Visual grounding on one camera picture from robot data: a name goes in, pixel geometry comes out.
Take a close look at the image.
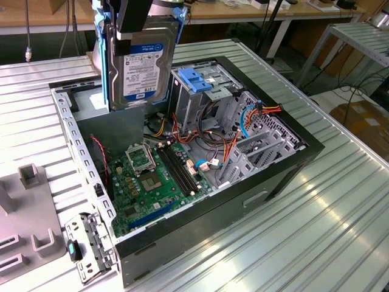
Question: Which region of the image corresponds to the red twisted fan wire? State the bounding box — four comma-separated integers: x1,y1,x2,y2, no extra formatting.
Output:
90,136,109,183

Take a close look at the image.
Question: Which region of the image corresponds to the blue expansion slot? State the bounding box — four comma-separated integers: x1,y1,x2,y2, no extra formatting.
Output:
127,199,177,231

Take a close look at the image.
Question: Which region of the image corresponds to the black RAM slot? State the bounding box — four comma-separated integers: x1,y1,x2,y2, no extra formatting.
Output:
169,143,201,190
157,146,193,197
165,144,199,192
161,145,196,195

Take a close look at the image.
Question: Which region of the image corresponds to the hard disk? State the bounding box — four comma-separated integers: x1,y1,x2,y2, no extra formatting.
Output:
93,0,187,114

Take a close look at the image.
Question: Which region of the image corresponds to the grey power supply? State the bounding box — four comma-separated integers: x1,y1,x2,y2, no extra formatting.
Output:
72,89,146,156

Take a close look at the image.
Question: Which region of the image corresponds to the green motherboard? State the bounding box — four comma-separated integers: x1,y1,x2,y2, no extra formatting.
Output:
108,141,213,238

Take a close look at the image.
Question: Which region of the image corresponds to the metal slat side table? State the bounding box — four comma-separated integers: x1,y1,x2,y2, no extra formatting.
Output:
296,23,389,89

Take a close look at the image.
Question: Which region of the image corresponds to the metal expansion bracket plate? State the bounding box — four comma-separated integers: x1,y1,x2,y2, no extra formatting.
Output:
64,212,119,285

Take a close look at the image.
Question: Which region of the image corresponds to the metal socket cover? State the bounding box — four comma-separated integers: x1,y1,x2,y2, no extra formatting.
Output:
125,144,156,175

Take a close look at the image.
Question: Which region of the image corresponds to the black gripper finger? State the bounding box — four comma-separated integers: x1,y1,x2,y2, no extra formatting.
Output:
114,0,153,56

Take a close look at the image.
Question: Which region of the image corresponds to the blue plastic bay latch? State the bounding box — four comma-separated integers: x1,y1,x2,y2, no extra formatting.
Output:
178,68,213,94

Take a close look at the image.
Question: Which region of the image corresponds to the flat cardboard box with label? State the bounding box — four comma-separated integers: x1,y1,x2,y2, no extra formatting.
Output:
329,100,389,153

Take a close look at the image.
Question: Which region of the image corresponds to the brown cardboard box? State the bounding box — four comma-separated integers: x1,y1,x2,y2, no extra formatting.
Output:
45,0,66,15

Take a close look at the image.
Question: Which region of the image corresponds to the yellow orange wire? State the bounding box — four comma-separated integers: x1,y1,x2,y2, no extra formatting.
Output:
150,117,168,137

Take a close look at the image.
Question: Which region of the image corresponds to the black case fan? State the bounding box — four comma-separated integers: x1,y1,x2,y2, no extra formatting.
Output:
89,136,110,195

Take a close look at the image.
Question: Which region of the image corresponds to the orange wire bundle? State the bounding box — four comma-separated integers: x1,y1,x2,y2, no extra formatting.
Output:
171,112,243,167

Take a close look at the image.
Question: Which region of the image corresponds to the orange red power wire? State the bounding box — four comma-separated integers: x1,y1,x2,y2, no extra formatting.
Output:
244,103,283,127

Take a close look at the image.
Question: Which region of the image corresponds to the grey parts rack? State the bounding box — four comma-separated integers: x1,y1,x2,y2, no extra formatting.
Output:
0,164,69,292

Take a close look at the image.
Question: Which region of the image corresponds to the black latch with blue tab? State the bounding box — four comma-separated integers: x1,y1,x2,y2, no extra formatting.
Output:
66,239,83,262

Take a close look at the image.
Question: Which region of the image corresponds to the metal optical drive cage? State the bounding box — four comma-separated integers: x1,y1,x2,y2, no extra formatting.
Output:
168,62,244,134

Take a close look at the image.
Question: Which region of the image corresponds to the blue white board plug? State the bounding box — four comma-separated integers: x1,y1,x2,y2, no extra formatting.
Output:
194,158,224,173

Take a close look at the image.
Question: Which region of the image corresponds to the wooden desk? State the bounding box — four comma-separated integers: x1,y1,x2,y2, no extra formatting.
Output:
0,0,367,36

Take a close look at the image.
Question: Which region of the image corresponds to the black PC case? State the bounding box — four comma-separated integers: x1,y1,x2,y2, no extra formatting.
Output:
48,55,325,289

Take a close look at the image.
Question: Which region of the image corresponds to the black cable loop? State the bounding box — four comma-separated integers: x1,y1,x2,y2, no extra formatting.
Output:
196,100,225,150

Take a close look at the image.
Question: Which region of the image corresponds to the metal disk bay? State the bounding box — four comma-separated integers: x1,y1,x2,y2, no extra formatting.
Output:
217,91,306,189

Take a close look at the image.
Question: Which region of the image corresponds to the blue data wire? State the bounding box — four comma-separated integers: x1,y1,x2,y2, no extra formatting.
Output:
238,99,264,140

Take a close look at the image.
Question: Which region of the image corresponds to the grey cable with metal connector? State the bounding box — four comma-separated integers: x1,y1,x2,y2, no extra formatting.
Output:
23,0,33,63

